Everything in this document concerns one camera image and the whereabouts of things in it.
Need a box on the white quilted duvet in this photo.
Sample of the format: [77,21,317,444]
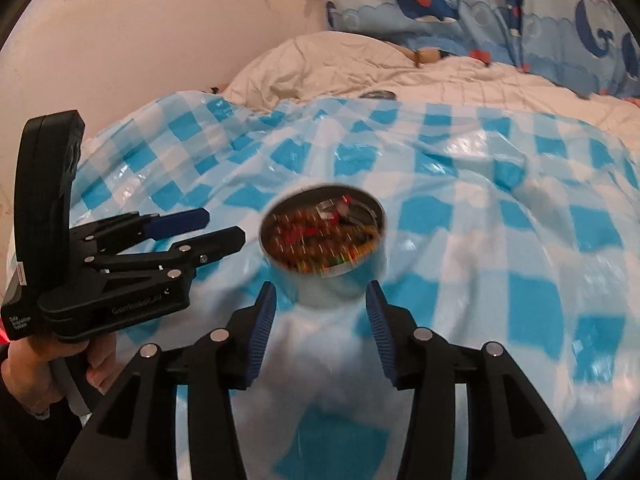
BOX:
[220,30,640,136]

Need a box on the person's left hand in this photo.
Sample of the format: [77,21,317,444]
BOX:
[0,334,119,418]

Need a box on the round metal tin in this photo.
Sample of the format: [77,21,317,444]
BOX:
[258,185,388,309]

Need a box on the whale print pillow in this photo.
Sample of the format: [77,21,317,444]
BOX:
[311,0,640,102]

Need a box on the small tan object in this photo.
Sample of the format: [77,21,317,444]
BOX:
[411,48,442,68]

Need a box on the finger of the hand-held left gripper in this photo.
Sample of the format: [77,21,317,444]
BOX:
[69,207,211,257]
[86,226,247,282]

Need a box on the blue checked plastic sheet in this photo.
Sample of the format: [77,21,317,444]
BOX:
[70,91,640,480]

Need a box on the person's left forearm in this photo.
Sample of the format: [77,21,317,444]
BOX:
[0,380,93,480]

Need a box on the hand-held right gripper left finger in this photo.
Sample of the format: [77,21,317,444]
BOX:
[57,281,278,480]

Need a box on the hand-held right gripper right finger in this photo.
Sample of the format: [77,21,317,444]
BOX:
[365,281,588,480]

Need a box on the pile of assorted bracelets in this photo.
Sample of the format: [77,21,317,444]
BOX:
[263,197,379,274]

